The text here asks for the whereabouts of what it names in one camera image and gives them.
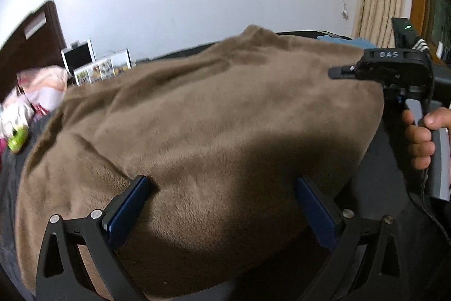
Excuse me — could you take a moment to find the black cable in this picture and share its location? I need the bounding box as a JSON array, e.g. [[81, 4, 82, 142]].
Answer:
[[405, 160, 451, 241]]

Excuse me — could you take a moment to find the white framed tablet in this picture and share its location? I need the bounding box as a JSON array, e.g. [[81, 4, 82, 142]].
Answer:
[[61, 39, 96, 76]]

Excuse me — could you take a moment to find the brown fleece garment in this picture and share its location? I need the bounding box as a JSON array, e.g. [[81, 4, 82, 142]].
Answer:
[[14, 24, 385, 301]]

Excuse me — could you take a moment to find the dark wooden headboard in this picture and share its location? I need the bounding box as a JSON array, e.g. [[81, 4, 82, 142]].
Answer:
[[0, 0, 67, 104]]

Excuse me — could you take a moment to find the person's right hand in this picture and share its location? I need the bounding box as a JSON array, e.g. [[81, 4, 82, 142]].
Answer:
[[402, 107, 451, 171]]

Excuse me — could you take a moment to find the green toy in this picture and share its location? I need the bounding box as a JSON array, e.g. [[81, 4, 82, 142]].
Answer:
[[7, 126, 29, 153]]

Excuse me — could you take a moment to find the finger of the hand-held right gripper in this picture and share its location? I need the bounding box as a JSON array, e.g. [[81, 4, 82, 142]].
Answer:
[[328, 64, 359, 80]]

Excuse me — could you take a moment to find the blue folded garment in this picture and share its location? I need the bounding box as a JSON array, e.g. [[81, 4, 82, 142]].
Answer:
[[316, 35, 367, 48]]

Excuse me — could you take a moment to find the photo collage frame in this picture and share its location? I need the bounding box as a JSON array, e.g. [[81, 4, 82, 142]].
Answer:
[[73, 49, 132, 86]]

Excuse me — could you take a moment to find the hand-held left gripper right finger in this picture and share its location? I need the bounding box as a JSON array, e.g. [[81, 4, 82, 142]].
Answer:
[[295, 177, 411, 301]]

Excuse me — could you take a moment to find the pink pillow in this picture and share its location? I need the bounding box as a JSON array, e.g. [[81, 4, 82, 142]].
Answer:
[[17, 65, 69, 115]]

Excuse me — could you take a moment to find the black bed cover cloth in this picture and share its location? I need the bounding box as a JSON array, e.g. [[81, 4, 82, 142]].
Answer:
[[0, 29, 451, 301]]

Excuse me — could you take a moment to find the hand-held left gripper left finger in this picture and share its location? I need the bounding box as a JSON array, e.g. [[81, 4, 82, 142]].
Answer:
[[35, 175, 152, 301]]

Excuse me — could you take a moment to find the wooden window frame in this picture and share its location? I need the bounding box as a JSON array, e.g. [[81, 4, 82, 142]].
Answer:
[[409, 0, 451, 58]]

